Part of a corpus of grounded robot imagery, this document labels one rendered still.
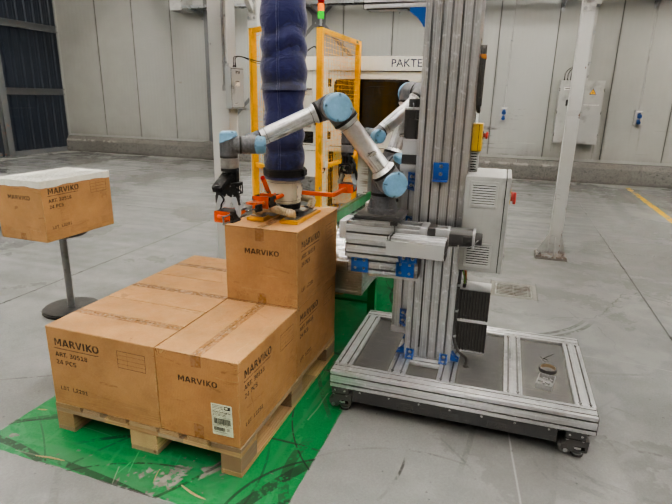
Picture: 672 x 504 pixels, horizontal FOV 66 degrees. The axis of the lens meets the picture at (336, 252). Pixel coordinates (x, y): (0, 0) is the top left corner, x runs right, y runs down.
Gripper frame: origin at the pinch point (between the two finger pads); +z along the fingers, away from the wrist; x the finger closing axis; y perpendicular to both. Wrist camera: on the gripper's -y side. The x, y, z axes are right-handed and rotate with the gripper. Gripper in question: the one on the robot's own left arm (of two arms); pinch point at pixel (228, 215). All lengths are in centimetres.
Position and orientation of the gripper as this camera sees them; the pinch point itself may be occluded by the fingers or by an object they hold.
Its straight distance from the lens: 229.8
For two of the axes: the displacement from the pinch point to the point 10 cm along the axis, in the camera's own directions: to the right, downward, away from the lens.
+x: -9.5, -1.1, 3.0
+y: 3.2, -2.6, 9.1
